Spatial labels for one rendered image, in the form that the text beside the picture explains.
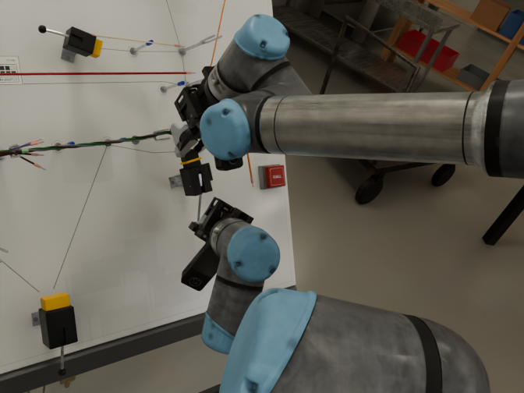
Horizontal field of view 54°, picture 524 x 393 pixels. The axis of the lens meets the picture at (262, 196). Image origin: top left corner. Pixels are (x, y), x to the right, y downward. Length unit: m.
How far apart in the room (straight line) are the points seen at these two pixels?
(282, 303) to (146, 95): 0.77
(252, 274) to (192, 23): 0.63
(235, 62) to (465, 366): 0.54
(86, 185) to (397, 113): 0.65
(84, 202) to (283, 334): 0.71
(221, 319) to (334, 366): 0.42
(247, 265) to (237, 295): 0.05
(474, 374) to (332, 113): 0.31
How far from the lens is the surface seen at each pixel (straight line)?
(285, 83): 0.78
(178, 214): 1.11
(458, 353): 0.45
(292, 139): 0.62
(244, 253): 0.74
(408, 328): 0.43
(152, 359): 1.30
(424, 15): 4.75
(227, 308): 0.78
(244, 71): 0.80
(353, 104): 0.59
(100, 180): 1.04
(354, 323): 0.41
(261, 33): 0.78
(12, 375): 1.04
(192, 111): 0.93
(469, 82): 5.93
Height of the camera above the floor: 1.75
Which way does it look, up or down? 35 degrees down
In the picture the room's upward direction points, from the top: 23 degrees clockwise
